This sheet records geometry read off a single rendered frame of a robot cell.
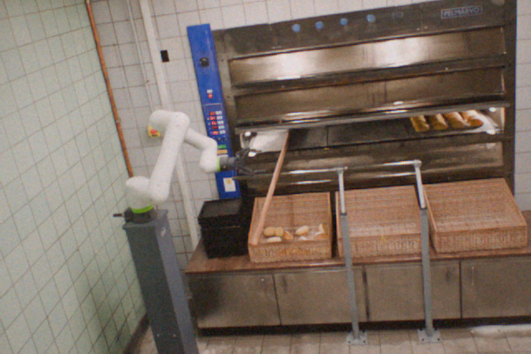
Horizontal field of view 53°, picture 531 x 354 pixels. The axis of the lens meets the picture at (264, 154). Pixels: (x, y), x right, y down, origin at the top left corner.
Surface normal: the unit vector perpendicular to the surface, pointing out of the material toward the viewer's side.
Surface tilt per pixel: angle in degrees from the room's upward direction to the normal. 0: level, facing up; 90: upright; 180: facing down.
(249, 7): 90
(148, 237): 90
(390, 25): 90
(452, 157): 70
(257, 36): 90
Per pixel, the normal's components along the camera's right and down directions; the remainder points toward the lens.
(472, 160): -0.17, 0.01
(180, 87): -0.13, 0.36
